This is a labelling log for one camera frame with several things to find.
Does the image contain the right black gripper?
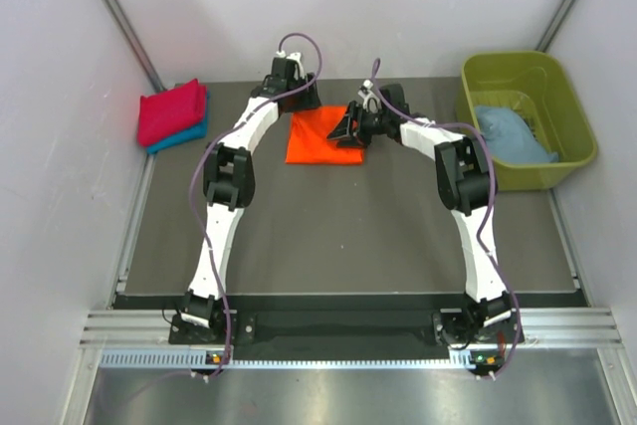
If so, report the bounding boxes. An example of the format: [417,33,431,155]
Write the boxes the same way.
[326,102,390,150]

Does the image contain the orange t shirt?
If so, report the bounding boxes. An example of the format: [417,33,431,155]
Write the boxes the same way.
[285,106,364,165]

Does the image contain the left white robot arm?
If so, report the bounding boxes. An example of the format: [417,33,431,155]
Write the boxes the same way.
[169,50,320,345]

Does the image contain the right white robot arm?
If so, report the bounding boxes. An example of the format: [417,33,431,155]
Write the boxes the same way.
[327,80,522,348]

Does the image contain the folded teal t shirt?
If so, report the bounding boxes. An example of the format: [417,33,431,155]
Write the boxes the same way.
[145,91,210,154]

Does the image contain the folded pink t shirt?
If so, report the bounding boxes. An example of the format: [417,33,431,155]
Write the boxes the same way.
[136,79,207,147]

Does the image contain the light blue t shirt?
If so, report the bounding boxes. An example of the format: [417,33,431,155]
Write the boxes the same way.
[474,106,559,164]

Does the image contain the olive green plastic bin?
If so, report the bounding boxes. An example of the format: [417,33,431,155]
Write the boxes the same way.
[456,51,598,191]

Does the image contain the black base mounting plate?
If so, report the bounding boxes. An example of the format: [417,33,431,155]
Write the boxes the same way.
[169,310,519,348]

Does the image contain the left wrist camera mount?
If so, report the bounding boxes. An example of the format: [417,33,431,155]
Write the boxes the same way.
[272,50,306,80]

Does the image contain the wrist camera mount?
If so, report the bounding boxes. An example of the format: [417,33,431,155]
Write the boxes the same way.
[358,79,382,114]
[272,50,306,80]

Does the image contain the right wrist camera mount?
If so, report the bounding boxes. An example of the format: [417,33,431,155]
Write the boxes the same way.
[358,79,382,114]

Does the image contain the slotted grey cable duct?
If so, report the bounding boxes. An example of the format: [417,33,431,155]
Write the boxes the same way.
[100,349,503,372]

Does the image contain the aluminium frame rail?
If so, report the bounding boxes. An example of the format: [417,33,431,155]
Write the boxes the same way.
[80,308,622,348]

